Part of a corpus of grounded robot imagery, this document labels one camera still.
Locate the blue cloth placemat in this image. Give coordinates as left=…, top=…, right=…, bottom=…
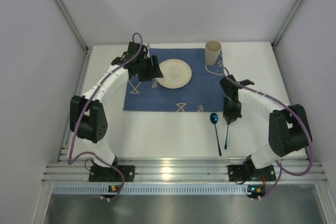
left=123, top=48, right=226, bottom=112

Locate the dark blue spoon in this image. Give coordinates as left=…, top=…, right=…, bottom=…
left=209, top=113, right=222, bottom=156

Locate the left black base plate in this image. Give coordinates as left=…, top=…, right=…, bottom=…
left=88, top=165, right=135, bottom=182

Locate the slotted grey cable duct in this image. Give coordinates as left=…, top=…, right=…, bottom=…
left=52, top=184, right=264, bottom=195

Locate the blue metal fork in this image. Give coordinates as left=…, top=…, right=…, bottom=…
left=224, top=124, right=230, bottom=150

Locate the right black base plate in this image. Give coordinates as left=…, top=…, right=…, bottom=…
left=227, top=165, right=277, bottom=184

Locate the beige cup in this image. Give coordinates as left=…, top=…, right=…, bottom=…
left=205, top=40, right=222, bottom=66

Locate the aluminium frame rail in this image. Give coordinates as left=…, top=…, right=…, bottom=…
left=42, top=157, right=328, bottom=184

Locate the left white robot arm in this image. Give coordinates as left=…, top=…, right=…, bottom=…
left=68, top=41, right=163, bottom=172

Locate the cream round plate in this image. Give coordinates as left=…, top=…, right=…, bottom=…
left=156, top=59, right=192, bottom=89

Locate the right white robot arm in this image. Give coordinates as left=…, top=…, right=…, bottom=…
left=219, top=74, right=312, bottom=184

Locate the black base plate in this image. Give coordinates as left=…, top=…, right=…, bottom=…
left=88, top=165, right=135, bottom=182
left=227, top=165, right=277, bottom=184

